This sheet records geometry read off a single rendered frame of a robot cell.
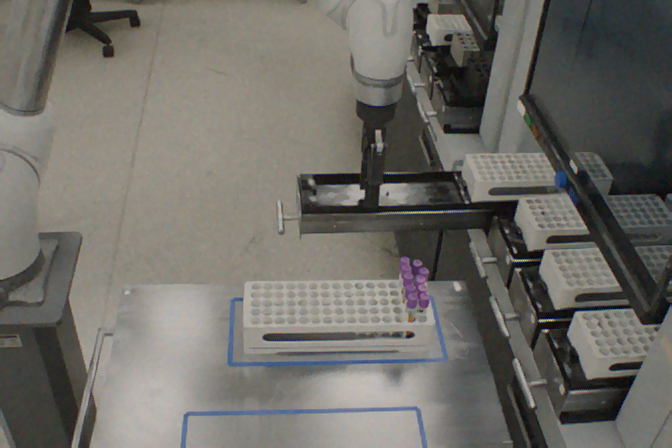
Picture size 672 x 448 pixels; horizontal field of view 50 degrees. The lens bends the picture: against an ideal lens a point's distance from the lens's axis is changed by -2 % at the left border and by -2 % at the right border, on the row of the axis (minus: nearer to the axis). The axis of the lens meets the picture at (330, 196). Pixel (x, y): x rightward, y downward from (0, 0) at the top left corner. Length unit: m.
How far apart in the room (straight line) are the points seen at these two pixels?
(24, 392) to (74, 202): 1.31
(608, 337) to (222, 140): 2.18
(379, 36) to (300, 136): 1.94
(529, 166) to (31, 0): 1.01
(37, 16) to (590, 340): 1.08
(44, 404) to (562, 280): 1.09
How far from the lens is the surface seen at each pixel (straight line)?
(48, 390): 1.67
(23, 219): 1.42
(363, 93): 1.31
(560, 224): 1.45
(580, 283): 1.34
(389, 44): 1.25
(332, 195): 1.51
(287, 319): 1.15
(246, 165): 2.98
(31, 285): 1.50
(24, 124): 1.50
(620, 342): 1.27
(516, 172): 1.56
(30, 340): 1.56
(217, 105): 3.38
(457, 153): 1.81
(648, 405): 1.20
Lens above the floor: 1.72
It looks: 38 degrees down
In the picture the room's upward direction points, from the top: 4 degrees clockwise
